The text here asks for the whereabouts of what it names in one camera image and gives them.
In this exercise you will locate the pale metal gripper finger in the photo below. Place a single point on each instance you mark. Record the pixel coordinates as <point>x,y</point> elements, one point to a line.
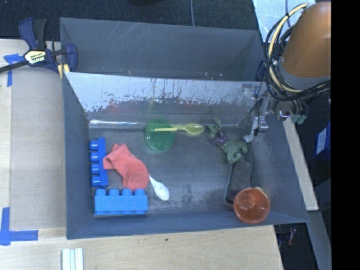
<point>254,125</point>
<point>263,124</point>

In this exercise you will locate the green and purple toy figure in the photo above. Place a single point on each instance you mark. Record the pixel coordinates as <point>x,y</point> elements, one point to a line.
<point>233,149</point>

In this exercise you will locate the dark grey sponge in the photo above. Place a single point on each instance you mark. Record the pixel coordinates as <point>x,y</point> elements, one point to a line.
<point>241,176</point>

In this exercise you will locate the yellow-green plastic spoon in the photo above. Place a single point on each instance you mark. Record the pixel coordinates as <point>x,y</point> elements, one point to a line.
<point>194,129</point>

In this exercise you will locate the grey metal bin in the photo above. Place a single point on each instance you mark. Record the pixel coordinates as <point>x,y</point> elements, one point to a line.
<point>191,176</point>

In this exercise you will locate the orange clear plastic cup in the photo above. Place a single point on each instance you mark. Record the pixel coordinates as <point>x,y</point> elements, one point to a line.
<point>251,207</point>

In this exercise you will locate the green clear round lid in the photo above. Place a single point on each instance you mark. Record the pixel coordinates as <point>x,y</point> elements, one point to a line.
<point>159,142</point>

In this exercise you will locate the white plastic spoon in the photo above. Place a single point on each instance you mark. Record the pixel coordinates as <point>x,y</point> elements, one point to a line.
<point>161,191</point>

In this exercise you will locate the pink cloth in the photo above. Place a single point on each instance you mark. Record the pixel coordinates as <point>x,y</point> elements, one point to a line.
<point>132,170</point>

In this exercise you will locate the thick blue toy brick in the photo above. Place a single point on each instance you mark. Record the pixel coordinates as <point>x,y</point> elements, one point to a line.
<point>121,204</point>

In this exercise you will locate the thin blue toy brick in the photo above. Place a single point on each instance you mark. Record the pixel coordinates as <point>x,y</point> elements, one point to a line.
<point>101,162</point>

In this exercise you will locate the black cylinder on white bracket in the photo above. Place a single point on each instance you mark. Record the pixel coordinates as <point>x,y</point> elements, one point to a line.
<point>284,114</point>

